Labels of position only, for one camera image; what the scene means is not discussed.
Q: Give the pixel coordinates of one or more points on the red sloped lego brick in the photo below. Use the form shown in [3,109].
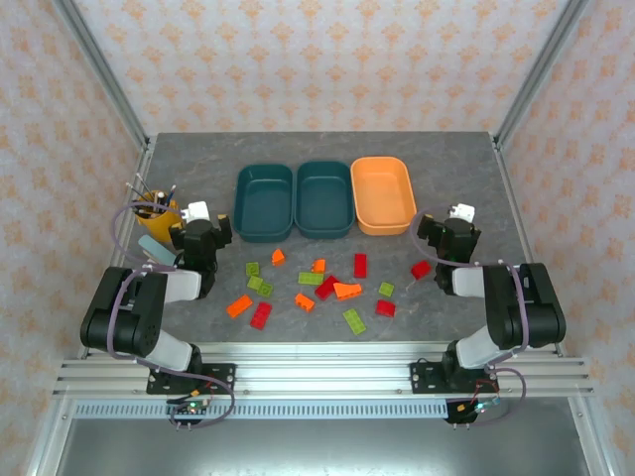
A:
[385,308]
[421,270]

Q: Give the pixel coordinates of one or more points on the green square lego brick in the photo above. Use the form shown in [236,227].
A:
[266,290]
[253,269]
[386,288]
[255,283]

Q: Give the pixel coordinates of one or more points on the small orange wedge lego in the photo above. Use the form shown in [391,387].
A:
[278,257]

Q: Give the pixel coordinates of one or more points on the orange long lego brick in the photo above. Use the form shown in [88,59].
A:
[239,306]

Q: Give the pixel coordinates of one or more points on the green long lego brick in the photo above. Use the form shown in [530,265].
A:
[310,278]
[354,321]

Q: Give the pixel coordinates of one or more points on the large orange wedge lego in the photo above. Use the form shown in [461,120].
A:
[347,290]

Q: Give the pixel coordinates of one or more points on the small orange lego brick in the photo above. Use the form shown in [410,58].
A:
[318,266]

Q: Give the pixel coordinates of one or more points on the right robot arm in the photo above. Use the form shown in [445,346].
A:
[536,307]

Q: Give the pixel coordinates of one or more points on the yellow pen cup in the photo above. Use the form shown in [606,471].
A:
[159,225]

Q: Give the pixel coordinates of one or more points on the light blue flat block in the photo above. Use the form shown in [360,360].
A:
[158,250]

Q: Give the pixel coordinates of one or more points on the white marker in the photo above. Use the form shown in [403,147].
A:
[160,199]

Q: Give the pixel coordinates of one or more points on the blue pen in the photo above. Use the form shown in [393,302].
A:
[170,193]

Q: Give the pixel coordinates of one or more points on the black marker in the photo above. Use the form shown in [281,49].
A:
[140,209]

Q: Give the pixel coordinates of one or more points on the dark teal plastic container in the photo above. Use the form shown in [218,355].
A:
[323,201]
[263,203]

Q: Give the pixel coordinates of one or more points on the orange plastic container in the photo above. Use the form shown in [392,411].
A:
[382,196]

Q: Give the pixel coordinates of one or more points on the grey pencil white tip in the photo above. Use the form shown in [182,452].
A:
[145,186]

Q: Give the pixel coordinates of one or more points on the silver pen white tip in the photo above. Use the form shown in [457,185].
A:
[136,190]

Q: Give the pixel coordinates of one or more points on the small control circuit board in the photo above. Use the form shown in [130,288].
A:
[464,409]
[191,407]

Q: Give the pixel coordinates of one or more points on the shiny metal panel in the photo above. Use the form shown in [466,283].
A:
[317,448]

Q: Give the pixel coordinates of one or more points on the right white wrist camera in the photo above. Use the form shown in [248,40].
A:
[464,211]

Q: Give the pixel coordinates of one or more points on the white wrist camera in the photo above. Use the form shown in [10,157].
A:
[197,210]
[464,211]

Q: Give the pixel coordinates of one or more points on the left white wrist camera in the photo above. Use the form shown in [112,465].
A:
[197,210]

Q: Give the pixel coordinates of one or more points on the aluminium side rail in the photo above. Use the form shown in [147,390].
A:
[513,198]
[142,166]

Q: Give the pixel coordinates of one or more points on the wide aluminium base rail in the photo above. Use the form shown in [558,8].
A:
[322,369]

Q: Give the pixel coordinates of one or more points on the aluminium frame post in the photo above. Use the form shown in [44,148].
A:
[102,69]
[542,69]
[47,446]
[593,446]

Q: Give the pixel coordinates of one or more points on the lower aluminium frame post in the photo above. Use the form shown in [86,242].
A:
[47,446]
[593,446]

